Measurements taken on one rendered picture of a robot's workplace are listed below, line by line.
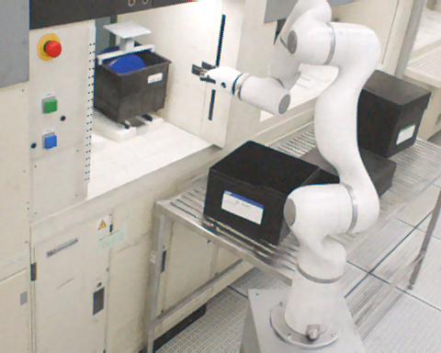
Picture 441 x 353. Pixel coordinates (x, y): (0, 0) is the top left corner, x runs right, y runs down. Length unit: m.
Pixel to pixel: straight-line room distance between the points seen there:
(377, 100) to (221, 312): 1.13
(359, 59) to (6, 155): 0.87
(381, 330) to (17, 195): 1.82
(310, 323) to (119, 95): 0.98
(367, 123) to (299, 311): 1.21
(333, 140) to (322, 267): 0.31
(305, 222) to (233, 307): 1.50
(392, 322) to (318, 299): 1.47
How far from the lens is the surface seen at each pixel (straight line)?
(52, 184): 1.83
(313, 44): 1.47
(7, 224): 1.79
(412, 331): 3.08
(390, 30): 3.47
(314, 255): 1.55
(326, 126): 1.50
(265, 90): 1.90
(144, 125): 2.32
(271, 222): 1.99
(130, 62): 2.30
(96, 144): 2.17
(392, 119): 2.64
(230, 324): 2.85
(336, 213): 1.50
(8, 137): 1.67
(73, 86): 1.75
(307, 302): 1.66
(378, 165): 2.42
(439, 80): 3.61
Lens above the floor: 1.92
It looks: 28 degrees down
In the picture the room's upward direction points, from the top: 12 degrees clockwise
